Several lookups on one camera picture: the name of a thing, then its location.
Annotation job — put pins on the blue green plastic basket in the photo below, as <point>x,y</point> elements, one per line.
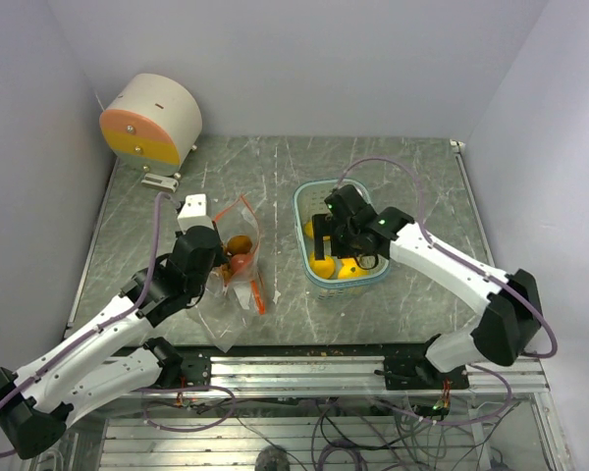
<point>331,278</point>

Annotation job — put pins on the brown kiwi fruit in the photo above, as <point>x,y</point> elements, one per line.
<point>239,245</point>

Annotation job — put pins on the clear zip top bag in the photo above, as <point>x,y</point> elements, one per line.
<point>225,312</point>

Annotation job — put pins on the brown longan bunch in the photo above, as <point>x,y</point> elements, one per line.
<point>226,272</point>

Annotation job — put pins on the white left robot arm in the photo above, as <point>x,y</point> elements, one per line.
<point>114,353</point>

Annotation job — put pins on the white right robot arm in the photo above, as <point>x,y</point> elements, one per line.
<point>507,305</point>

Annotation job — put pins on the yellow mango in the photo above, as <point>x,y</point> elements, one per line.
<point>309,231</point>

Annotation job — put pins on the yellow pear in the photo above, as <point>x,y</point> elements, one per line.
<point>323,269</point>

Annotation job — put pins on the small white metal block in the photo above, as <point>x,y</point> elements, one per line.
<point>167,184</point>

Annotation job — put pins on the round white drawer box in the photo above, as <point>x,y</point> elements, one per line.
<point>152,125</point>

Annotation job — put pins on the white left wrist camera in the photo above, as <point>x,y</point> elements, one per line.
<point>194,212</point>

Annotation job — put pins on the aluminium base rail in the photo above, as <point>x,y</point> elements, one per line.
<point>308,376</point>

